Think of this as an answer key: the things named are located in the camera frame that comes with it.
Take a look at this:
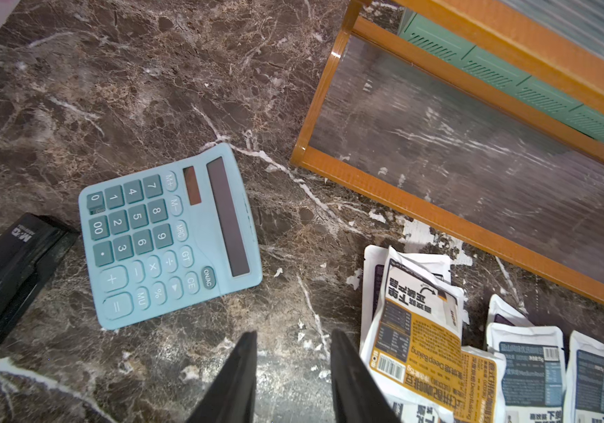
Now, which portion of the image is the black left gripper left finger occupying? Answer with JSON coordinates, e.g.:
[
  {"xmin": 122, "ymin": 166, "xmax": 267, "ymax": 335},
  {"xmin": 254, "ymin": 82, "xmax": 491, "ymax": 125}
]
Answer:
[{"xmin": 187, "ymin": 331, "xmax": 257, "ymax": 422}]

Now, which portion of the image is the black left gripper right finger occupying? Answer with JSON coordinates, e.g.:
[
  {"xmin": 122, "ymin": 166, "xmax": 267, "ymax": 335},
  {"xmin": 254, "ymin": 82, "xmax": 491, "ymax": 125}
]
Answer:
[{"xmin": 331, "ymin": 329, "xmax": 400, "ymax": 423}]

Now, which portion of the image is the yellow coffee bag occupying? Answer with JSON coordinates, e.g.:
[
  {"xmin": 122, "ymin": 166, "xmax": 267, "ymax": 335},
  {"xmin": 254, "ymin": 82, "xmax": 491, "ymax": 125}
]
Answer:
[
  {"xmin": 385, "ymin": 345, "xmax": 508, "ymax": 423},
  {"xmin": 360, "ymin": 248, "xmax": 464, "ymax": 422}
]

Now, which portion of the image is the blue coffee bag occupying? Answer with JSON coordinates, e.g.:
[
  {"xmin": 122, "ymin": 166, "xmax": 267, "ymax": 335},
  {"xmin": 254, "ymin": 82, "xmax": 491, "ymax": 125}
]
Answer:
[
  {"xmin": 486, "ymin": 323, "xmax": 566, "ymax": 423},
  {"xmin": 563, "ymin": 331, "xmax": 604, "ymax": 423}
]

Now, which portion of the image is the orange wooden three-tier shelf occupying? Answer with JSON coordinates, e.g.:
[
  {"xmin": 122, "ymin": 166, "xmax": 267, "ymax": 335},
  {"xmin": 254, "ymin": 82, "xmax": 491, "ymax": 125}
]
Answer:
[{"xmin": 291, "ymin": 1, "xmax": 604, "ymax": 304}]

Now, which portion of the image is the light blue calculator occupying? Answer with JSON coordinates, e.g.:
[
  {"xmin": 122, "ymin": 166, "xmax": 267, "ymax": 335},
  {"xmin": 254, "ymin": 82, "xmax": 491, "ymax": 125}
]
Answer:
[{"xmin": 78, "ymin": 143, "xmax": 263, "ymax": 331}]

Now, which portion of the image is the black stapler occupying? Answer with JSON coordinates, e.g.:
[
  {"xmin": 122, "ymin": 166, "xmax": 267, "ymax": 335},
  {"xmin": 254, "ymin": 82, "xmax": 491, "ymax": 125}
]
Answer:
[{"xmin": 0, "ymin": 213, "xmax": 79, "ymax": 345}]

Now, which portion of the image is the green file organizer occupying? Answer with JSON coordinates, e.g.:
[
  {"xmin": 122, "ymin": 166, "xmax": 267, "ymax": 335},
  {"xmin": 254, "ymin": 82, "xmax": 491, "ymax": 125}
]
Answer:
[{"xmin": 398, "ymin": 9, "xmax": 604, "ymax": 142}]

